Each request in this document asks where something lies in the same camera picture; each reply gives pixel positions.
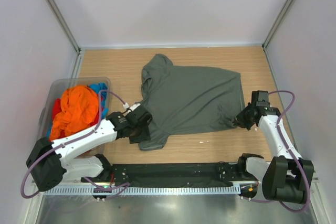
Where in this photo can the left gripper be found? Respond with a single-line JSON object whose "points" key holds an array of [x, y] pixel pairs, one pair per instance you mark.
{"points": [[145, 135]]}

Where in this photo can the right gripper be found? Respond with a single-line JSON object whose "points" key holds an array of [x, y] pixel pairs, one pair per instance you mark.
{"points": [[239, 120]]}

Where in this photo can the grey t shirt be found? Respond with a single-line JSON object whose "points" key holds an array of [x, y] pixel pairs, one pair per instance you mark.
{"points": [[188, 99]]}

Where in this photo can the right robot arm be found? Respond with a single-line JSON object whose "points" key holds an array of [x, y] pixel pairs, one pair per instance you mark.
{"points": [[281, 155]]}

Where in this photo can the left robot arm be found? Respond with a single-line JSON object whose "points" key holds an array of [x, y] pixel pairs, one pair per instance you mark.
{"points": [[52, 162]]}

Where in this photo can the blue t shirt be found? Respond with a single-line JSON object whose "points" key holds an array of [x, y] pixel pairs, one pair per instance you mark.
{"points": [[99, 87]]}

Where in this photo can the orange t shirt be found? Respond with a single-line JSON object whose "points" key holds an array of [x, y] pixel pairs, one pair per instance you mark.
{"points": [[76, 111]]}

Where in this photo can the red t shirt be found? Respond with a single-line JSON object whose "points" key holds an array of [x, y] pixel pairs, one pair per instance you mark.
{"points": [[57, 109]]}

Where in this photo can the clear plastic bin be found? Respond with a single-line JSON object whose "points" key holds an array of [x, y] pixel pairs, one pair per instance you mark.
{"points": [[59, 87]]}

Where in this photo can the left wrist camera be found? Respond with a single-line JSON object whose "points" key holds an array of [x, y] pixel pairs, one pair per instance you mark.
{"points": [[129, 108]]}

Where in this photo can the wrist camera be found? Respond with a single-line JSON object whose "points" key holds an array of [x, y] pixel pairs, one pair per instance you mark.
{"points": [[129, 108], [260, 98]]}

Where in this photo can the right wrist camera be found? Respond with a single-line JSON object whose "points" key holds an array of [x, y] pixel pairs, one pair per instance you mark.
{"points": [[260, 98]]}

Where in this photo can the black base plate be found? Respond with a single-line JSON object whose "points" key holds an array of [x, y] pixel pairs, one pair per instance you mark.
{"points": [[198, 175]]}

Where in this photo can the slotted cable duct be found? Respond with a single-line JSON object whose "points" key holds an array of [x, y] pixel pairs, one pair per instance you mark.
{"points": [[70, 190]]}

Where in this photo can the aluminium rail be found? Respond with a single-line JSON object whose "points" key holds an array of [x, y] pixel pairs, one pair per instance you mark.
{"points": [[203, 175]]}

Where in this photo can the right aluminium frame post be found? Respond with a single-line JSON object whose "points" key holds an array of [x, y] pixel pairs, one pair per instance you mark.
{"points": [[278, 21]]}

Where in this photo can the aluminium frame post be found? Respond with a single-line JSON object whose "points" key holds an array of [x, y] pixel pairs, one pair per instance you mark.
{"points": [[60, 19], [278, 21]]}

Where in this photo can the left aluminium frame post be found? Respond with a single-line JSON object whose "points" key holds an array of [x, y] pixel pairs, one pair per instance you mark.
{"points": [[60, 19]]}

